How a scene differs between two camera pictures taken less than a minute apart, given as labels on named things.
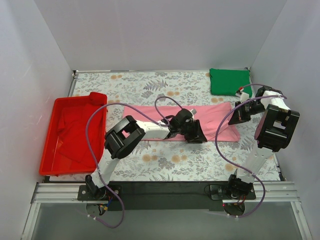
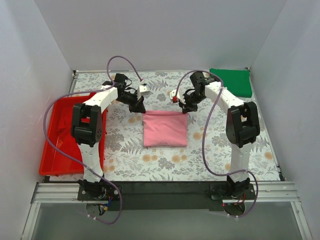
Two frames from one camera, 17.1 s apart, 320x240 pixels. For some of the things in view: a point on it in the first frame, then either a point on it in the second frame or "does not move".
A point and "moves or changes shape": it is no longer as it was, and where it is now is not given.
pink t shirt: (217, 120) moves or changes shape
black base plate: (162, 195) does not move
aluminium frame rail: (264, 193) does not move
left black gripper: (194, 131) -> (136, 104)
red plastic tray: (66, 152) does not move
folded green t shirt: (227, 81) does not move
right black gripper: (240, 114) -> (188, 104)
